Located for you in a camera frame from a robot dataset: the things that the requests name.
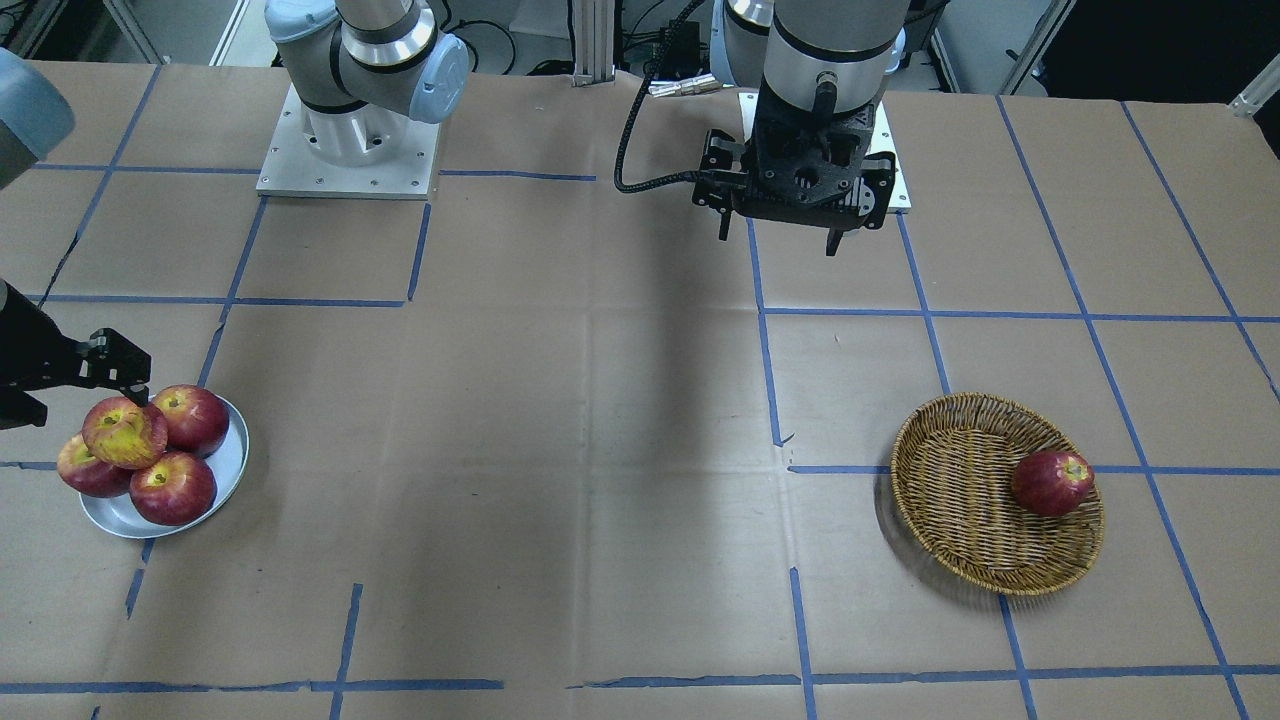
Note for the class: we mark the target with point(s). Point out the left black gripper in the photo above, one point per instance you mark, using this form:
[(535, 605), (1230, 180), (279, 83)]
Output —
[(722, 165)]

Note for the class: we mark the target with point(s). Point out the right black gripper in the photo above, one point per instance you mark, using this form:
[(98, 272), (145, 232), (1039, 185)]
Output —
[(38, 352)]

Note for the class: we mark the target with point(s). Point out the red yellow apple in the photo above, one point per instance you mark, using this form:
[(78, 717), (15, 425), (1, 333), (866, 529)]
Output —
[(124, 434)]

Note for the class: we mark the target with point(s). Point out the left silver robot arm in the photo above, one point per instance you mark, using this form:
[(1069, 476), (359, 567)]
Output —
[(812, 76)]

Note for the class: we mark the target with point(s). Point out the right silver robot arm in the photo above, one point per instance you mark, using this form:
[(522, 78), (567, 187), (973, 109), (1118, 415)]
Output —
[(366, 75)]

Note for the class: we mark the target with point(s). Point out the red apple on plate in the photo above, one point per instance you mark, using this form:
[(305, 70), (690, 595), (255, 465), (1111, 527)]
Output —
[(178, 489), (197, 421), (89, 475)]

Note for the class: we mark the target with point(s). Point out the red apple on plate front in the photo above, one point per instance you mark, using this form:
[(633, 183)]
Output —
[(178, 489)]

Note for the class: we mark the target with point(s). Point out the light blue plate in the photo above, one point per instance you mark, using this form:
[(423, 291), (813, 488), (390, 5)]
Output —
[(118, 516)]

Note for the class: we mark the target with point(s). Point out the woven wicker basket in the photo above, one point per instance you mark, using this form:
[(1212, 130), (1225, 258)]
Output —
[(951, 469)]

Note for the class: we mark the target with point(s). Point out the red apple in basket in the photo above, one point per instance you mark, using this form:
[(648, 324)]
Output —
[(1051, 483)]

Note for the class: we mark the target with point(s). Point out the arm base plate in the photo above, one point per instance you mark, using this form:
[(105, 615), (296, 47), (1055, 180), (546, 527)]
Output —
[(882, 141), (367, 153)]

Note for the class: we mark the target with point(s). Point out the aluminium frame post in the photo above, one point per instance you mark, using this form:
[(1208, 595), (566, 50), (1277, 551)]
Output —
[(593, 31)]

